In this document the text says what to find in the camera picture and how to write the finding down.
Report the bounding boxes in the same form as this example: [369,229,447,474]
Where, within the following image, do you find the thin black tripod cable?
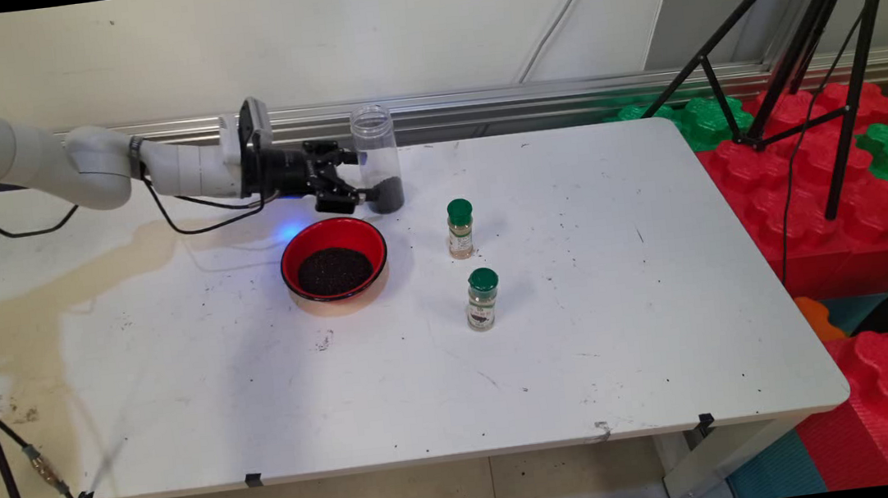
[748,0,888,285]

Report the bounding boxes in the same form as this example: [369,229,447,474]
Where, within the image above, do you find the black tripod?
[629,0,888,240]

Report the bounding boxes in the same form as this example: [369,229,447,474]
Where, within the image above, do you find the green-capped spice bottle dark contents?
[461,266,505,334]

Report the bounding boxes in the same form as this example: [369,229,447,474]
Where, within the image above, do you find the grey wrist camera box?
[217,94,275,158]

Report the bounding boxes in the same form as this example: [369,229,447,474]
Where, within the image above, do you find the clear plastic jar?
[348,103,407,217]

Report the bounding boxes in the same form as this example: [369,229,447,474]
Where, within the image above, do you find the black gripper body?
[240,141,318,205]

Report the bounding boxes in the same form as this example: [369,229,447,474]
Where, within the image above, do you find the orange foam piece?
[794,292,846,345]

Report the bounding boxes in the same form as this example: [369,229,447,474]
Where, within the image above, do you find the aluminium rail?
[53,44,888,185]

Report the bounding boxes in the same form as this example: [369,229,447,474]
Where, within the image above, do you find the white wall cable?
[509,0,620,84]

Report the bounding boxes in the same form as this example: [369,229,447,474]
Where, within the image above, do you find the green-capped spice bottle pale contents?
[443,197,479,263]

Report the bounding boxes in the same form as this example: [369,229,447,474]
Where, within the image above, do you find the white table leg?
[652,411,817,498]

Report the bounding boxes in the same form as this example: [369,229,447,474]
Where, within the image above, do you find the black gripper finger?
[303,136,360,171]
[310,166,382,219]

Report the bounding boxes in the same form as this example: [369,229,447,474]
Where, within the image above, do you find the black camera cable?
[0,144,271,255]

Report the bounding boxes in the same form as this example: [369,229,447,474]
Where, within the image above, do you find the red bowl with black seeds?
[277,212,395,322]

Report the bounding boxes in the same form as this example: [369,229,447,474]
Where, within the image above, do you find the teal floor mat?
[711,292,888,498]

